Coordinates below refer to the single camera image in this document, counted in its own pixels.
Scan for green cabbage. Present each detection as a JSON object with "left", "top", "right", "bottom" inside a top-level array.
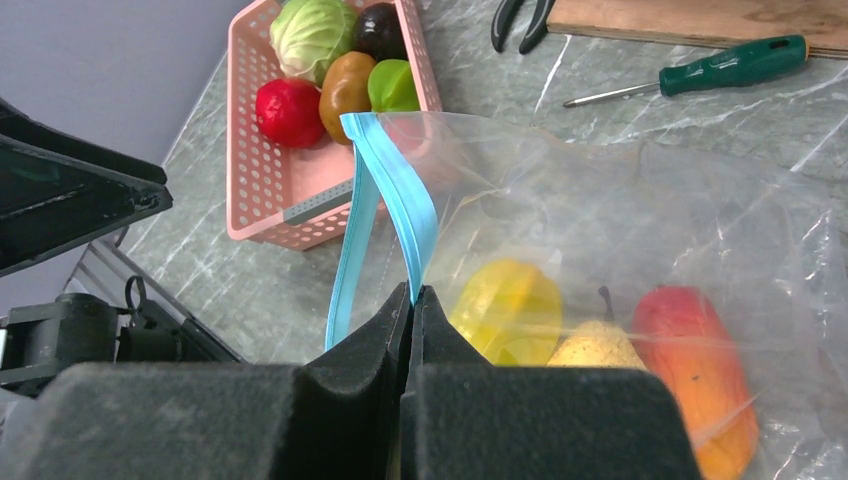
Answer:
[{"left": 269, "top": 0, "right": 357, "bottom": 88}]

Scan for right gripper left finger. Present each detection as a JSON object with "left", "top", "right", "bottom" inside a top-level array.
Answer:
[{"left": 1, "top": 284, "right": 411, "bottom": 479}]

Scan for clear zip top bag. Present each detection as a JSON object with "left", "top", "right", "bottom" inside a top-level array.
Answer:
[{"left": 325, "top": 112, "right": 847, "bottom": 479}]

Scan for pink plastic basket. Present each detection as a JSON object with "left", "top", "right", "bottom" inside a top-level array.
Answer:
[{"left": 227, "top": 1, "right": 441, "bottom": 250}]

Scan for wooden board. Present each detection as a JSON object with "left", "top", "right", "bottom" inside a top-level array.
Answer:
[{"left": 547, "top": 0, "right": 847, "bottom": 59}]

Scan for green handled screwdriver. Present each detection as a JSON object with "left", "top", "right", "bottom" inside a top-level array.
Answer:
[{"left": 563, "top": 35, "right": 810, "bottom": 108}]

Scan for dark purple plum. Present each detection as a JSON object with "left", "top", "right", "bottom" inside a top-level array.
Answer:
[{"left": 353, "top": 2, "right": 408, "bottom": 62}]

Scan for green pepper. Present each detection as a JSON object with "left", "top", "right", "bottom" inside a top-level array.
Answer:
[{"left": 367, "top": 59, "right": 420, "bottom": 112}]

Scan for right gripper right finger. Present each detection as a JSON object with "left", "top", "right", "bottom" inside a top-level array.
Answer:
[{"left": 399, "top": 286, "right": 701, "bottom": 479}]

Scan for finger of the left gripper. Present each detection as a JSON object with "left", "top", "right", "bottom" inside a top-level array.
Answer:
[{"left": 1, "top": 102, "right": 173, "bottom": 275}]

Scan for black handled pliers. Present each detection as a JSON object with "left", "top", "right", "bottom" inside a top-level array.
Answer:
[{"left": 490, "top": 0, "right": 558, "bottom": 56}]

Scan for red round fruit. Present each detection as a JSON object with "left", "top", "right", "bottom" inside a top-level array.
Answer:
[{"left": 255, "top": 78, "right": 326, "bottom": 149}]

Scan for brown potato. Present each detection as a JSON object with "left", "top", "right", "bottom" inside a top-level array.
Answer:
[{"left": 319, "top": 51, "right": 377, "bottom": 145}]

